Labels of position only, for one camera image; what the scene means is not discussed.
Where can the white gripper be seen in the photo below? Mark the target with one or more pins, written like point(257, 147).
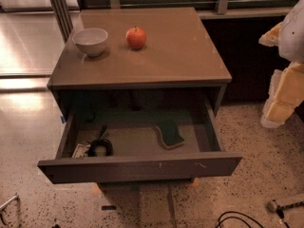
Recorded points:
point(293, 35)

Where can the green and yellow sponge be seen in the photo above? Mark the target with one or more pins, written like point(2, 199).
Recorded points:
point(170, 135)

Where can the open grey top drawer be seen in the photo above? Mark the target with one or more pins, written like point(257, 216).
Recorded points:
point(138, 153)

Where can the white box in drawer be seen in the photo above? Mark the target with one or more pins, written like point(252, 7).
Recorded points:
point(81, 150)

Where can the grey plug on floor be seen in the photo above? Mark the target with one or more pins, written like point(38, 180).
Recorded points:
point(278, 206)

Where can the red apple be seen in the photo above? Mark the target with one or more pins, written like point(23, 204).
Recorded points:
point(136, 38)

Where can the white ceramic bowl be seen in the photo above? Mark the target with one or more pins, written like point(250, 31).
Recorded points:
point(90, 41)

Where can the blue tape piece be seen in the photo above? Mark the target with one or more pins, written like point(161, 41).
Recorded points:
point(63, 120)

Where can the metal frame on floor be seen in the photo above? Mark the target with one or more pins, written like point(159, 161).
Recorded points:
point(10, 211)

